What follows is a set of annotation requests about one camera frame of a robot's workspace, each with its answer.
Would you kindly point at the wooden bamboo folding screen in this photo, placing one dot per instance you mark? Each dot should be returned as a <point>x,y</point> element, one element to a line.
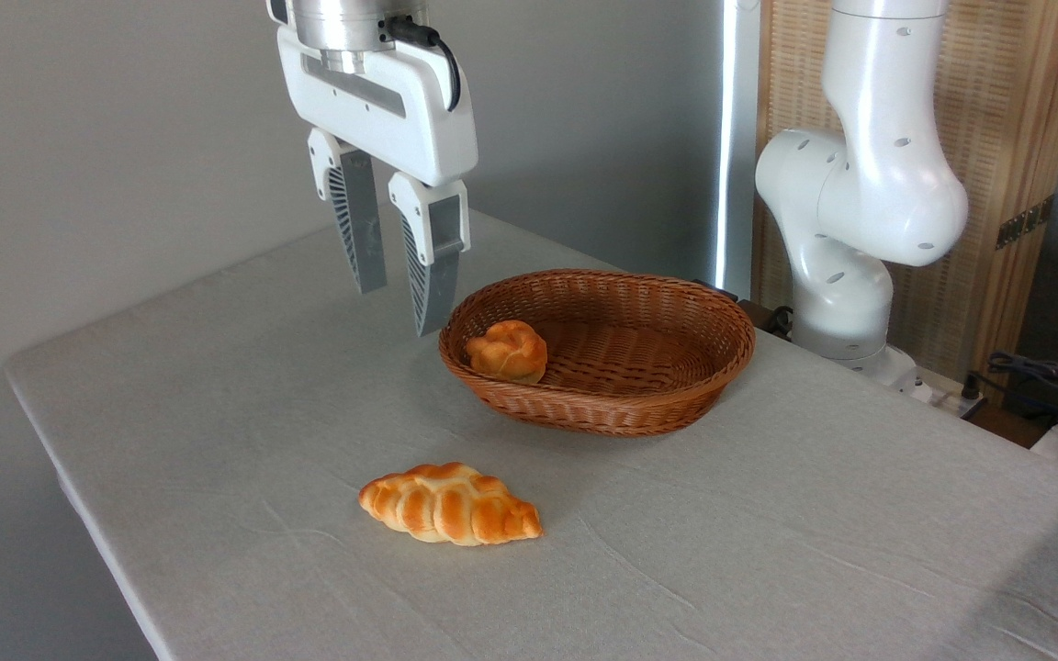
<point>997,119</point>

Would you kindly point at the dark metal screen hinge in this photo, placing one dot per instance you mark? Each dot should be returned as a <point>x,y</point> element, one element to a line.
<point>1025,221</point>

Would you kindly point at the light grey tablecloth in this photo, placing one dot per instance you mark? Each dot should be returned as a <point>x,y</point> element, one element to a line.
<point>676,532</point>

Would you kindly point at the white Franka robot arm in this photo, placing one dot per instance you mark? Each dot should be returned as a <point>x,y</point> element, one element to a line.
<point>878,184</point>

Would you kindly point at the black object behind basket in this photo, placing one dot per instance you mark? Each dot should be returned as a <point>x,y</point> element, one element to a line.
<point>763,317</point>

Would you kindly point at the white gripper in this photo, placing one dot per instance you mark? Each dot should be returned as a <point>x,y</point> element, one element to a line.
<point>410,128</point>

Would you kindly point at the small round bread roll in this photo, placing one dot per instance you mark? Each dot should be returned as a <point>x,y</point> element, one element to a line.
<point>509,352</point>

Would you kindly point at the long braided bread loaf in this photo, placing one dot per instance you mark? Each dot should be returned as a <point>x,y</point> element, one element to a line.
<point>446,505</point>

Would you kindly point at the silver vertical metal post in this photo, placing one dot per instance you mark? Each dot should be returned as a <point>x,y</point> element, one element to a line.
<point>738,138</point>

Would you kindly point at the brown woven wicker basket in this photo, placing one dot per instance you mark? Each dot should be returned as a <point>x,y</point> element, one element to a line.
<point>621,395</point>

